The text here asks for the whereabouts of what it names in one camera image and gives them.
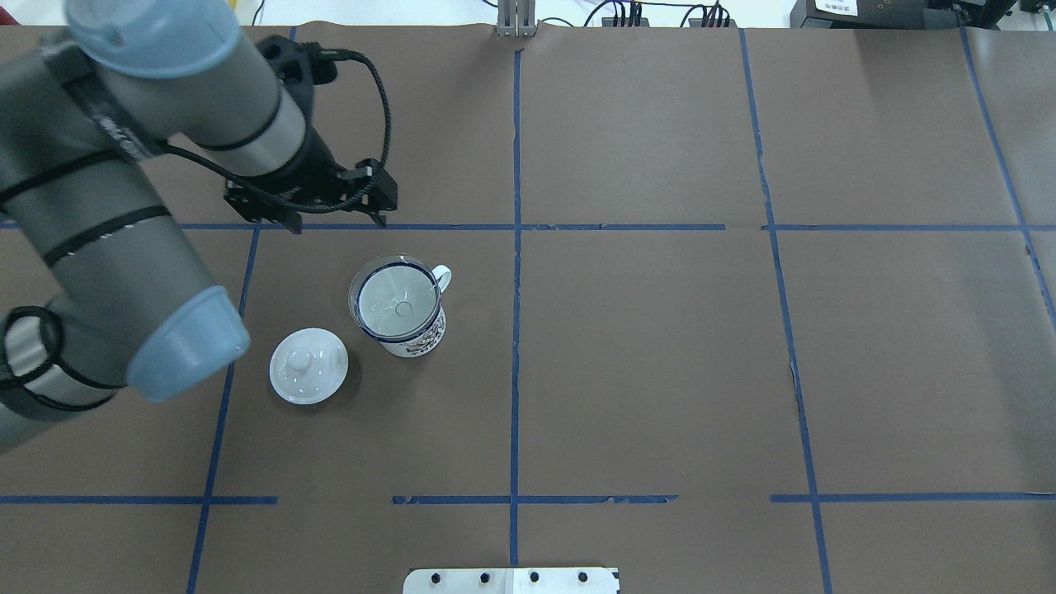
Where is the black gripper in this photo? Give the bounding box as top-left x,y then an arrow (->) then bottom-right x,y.
224,132 -> 398,233

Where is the white enamel mug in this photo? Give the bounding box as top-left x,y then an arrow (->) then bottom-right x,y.
353,262 -> 453,359

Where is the white mug lid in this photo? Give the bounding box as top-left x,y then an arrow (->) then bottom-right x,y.
267,328 -> 348,406

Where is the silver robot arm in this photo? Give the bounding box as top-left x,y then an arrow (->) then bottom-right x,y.
2,1 -> 397,452

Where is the brown paper table mat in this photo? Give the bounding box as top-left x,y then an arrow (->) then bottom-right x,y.
2,22 -> 1054,593

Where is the black box with label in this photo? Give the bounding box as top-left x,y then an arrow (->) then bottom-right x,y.
789,1 -> 929,30

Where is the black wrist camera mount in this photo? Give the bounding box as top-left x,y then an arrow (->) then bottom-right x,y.
254,36 -> 338,118

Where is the black camera cable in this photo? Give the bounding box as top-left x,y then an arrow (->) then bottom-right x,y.
157,48 -> 394,207

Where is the aluminium frame post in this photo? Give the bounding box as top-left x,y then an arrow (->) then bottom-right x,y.
492,0 -> 538,38

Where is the white pedestal column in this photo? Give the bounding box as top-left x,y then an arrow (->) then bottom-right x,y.
401,567 -> 621,593

